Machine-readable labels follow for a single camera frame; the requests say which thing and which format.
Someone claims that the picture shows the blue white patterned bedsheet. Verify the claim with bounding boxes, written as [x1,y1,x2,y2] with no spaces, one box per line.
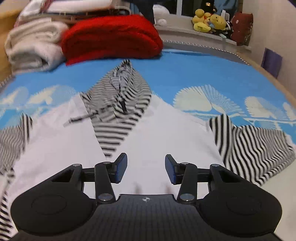
[1,50,295,240]

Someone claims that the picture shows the white folded bedding stack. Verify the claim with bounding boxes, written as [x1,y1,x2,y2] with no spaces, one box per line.
[16,1,132,24]

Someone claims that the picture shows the striped white hooded sweater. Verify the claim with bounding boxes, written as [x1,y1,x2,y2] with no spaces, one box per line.
[1,54,295,240]

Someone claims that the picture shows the cream folded quilt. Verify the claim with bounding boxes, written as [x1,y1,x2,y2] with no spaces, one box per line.
[4,18,69,75]

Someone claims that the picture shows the yellow plush toys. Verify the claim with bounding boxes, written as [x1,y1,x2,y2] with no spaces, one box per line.
[192,9,227,33]

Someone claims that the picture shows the purple box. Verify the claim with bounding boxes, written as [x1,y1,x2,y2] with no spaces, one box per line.
[261,48,282,78]

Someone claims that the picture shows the red folded blanket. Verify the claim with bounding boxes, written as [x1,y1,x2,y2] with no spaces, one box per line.
[61,15,163,65]

